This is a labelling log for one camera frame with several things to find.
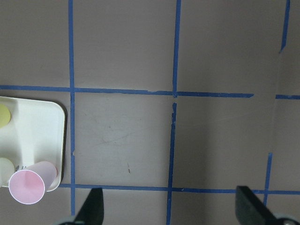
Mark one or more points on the white plastic cup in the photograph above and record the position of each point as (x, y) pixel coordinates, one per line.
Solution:
(7, 169)

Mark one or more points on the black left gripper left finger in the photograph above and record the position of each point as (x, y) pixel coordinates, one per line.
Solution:
(92, 211)

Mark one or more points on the cream rectangular tray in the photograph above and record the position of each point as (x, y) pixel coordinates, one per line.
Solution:
(35, 133)

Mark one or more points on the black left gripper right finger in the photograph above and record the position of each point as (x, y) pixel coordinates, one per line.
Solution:
(249, 210)

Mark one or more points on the pink plastic cup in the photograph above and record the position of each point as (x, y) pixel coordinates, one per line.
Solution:
(28, 186)

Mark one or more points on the yellow plastic cup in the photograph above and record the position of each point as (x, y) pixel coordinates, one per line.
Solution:
(5, 115)

